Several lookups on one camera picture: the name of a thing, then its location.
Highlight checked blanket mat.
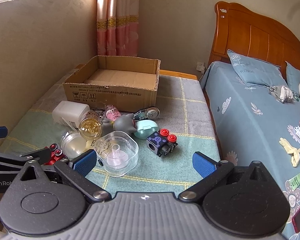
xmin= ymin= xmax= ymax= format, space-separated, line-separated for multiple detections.
xmin=0 ymin=75 xmax=220 ymax=193

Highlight clear round plastic jar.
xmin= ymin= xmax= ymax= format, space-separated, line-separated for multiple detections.
xmin=61 ymin=132 xmax=87 ymax=159

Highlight blue bed sheet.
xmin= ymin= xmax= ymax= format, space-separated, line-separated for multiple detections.
xmin=200 ymin=61 xmax=300 ymax=239

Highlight pink bottle keychain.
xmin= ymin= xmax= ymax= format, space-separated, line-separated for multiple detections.
xmin=105 ymin=105 xmax=121 ymax=121

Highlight white plastic bottle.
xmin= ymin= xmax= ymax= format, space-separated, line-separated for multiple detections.
xmin=52 ymin=101 xmax=90 ymax=128

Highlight grey cat figurine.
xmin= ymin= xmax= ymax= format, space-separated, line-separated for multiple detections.
xmin=101 ymin=113 xmax=137 ymax=136

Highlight gold capsule jar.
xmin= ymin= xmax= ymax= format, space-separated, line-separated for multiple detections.
xmin=78 ymin=110 xmax=102 ymax=140

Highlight wall power socket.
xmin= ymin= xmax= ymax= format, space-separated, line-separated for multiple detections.
xmin=196 ymin=61 xmax=205 ymax=74

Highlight yellow glove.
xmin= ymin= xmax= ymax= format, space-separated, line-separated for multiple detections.
xmin=279 ymin=138 xmax=300 ymax=167

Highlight brown cardboard box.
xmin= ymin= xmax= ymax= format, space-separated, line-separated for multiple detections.
xmin=63 ymin=56 xmax=161 ymax=112

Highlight crumpled grey cloth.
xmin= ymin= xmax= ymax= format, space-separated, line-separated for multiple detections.
xmin=268 ymin=86 xmax=299 ymax=103

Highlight clear square plastic container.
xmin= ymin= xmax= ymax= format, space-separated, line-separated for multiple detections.
xmin=94 ymin=131 xmax=139 ymax=178

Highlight black cube toy red buttons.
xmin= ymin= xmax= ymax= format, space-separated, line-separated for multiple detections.
xmin=146 ymin=128 xmax=178 ymax=157

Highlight blue pillow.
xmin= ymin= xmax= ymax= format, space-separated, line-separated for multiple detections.
xmin=227 ymin=49 xmax=287 ymax=87
xmin=286 ymin=62 xmax=300 ymax=94

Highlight green tube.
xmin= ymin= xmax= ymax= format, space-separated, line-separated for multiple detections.
xmin=288 ymin=173 xmax=300 ymax=191

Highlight correction tape dispenser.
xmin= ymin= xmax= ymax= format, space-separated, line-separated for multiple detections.
xmin=133 ymin=107 xmax=160 ymax=121

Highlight pink curtain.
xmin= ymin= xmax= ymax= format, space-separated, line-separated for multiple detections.
xmin=96 ymin=0 xmax=139 ymax=56

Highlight wooden bed headboard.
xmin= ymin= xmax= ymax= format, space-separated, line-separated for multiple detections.
xmin=209 ymin=1 xmax=300 ymax=77

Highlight red toy car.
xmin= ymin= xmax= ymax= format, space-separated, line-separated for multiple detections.
xmin=45 ymin=143 xmax=66 ymax=165

